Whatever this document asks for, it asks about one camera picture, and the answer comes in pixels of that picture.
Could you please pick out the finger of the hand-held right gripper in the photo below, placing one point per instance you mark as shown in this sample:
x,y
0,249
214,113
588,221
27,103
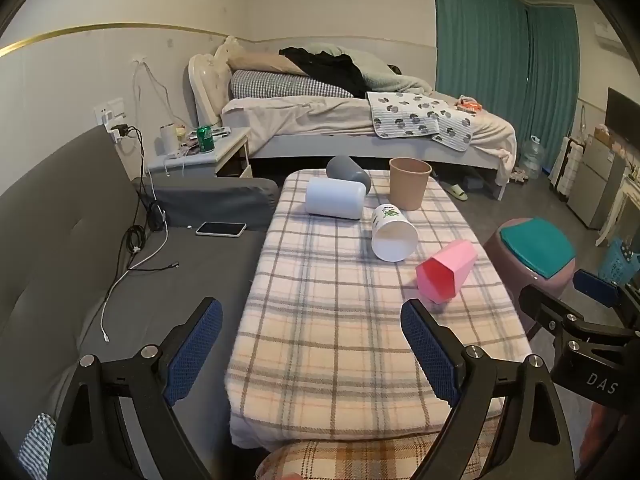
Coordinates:
x,y
547,305
595,286

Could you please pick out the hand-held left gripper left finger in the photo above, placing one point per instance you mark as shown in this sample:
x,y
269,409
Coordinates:
x,y
192,355

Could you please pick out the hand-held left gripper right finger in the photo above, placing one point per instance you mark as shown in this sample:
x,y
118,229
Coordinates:
x,y
430,355

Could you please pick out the pink faceted cup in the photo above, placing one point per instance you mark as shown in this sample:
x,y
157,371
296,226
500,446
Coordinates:
x,y
442,272

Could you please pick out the white cup with green print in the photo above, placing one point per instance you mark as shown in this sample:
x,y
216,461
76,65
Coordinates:
x,y
392,237

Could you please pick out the brown paper cup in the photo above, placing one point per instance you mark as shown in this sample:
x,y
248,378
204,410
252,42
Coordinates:
x,y
409,187

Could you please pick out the plain white cup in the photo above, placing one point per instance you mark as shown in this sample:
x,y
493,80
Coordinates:
x,y
335,199

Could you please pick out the grey cup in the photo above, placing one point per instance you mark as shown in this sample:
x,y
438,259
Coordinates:
x,y
345,169

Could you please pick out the person's right hand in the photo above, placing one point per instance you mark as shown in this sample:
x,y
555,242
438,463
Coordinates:
x,y
600,435

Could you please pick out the blue plastic basket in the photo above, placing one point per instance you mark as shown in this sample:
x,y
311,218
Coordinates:
x,y
615,262

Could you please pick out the teal seat cushion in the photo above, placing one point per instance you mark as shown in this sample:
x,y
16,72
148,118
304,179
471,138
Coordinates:
x,y
537,247

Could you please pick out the mauve plastic stool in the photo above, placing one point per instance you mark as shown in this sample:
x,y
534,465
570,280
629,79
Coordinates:
x,y
505,260

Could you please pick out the silver small fridge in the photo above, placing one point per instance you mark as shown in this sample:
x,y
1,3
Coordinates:
x,y
595,185

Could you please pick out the plaid tablecloth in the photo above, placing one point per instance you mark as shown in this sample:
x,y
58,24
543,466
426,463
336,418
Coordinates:
x,y
325,335

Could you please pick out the white suitcase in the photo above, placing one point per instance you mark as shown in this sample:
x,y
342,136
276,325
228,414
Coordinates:
x,y
565,170

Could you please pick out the beige plaid cloth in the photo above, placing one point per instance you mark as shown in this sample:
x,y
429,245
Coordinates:
x,y
360,460

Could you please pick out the white smartphone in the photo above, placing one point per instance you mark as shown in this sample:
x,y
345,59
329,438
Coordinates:
x,y
221,229

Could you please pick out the large water bottle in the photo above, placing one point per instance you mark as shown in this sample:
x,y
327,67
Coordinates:
x,y
531,160

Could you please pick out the green slipper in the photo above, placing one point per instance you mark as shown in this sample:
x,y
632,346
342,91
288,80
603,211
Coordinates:
x,y
456,192

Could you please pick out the black television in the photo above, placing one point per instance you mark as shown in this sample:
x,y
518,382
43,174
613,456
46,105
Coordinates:
x,y
622,117

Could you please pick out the grey sofa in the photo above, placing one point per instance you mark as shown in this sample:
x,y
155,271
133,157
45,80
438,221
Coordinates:
x,y
50,260

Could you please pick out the blue checked cloth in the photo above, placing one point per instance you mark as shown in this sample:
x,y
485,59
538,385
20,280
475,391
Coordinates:
x,y
36,442

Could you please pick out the white nightstand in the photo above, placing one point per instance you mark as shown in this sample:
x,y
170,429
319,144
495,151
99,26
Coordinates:
x,y
220,152

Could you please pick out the green drink can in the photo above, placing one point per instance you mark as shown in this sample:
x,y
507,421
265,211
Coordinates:
x,y
205,140

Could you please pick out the white tumbler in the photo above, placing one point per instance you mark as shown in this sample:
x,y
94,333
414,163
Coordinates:
x,y
168,141

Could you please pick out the orange cloth item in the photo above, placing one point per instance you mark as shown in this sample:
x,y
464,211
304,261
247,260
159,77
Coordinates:
x,y
469,104

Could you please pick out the leaf patterned mat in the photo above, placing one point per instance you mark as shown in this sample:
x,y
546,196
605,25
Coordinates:
x,y
415,117

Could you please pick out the white plug adapter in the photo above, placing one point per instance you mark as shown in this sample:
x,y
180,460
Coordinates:
x,y
116,134

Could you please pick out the white air conditioner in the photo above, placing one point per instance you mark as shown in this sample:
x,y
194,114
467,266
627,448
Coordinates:
x,y
607,35

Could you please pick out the bed with beige sheet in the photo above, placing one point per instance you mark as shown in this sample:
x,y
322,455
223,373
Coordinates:
x,y
320,120

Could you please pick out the teal curtain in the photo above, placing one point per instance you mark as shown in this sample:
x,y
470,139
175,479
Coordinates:
x,y
480,50

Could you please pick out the white padded headboard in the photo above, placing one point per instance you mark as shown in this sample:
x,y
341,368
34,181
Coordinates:
x,y
207,80

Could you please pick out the pale green blanket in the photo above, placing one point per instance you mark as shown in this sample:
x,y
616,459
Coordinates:
x,y
390,77

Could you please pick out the checked pillow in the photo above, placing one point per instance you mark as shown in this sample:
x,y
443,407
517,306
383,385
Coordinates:
x,y
280,85

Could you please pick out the beige pillow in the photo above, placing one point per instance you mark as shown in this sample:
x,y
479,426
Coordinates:
x,y
260,62

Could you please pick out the black clothing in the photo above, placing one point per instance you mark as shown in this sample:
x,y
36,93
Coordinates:
x,y
330,67

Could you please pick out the white wall socket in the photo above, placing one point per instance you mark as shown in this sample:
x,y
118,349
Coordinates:
x,y
109,110

